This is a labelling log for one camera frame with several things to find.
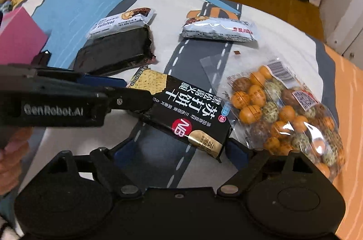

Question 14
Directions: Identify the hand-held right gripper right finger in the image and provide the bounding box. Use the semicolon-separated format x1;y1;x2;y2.
218;139;332;200

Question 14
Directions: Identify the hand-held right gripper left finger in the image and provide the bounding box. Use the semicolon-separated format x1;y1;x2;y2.
31;141;141;200

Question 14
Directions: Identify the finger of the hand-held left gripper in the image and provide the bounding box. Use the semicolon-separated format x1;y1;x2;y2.
108;87;156;116
0;50;127;89

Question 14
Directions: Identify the clear bag of eggs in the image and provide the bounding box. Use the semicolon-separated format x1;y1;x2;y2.
200;53;345;182

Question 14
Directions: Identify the black and gold cracker packet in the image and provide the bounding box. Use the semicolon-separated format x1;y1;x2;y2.
126;65;231;164

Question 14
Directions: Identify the pink cardboard box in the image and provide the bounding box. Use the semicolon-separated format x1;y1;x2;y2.
0;7;49;66

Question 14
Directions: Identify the person's left hand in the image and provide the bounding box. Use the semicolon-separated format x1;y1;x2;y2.
0;127;31;195

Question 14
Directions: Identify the black foil snack packet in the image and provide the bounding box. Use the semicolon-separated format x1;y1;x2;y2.
74;26;158;77

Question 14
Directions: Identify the white snack bar packet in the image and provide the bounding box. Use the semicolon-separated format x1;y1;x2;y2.
87;8;156;40
181;17;258;43

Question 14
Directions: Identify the road print bed sheet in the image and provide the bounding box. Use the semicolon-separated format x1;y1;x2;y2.
0;0;363;240

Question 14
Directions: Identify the white door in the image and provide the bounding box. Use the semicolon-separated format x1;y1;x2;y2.
342;10;363;70

